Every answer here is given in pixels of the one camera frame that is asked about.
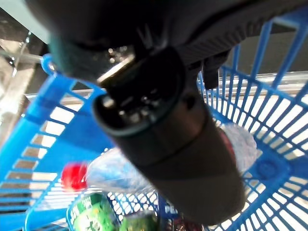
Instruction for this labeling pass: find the water bottle red label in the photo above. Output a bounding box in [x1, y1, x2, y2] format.
[60, 122, 258, 193]

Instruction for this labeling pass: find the blue plastic shopping basket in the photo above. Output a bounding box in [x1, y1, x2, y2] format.
[0, 6, 308, 231]

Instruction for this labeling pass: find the Pepsi bottle blue label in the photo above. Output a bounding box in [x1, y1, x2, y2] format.
[158, 199, 205, 231]

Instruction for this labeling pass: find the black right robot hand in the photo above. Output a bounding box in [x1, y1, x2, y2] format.
[24, 0, 308, 227]

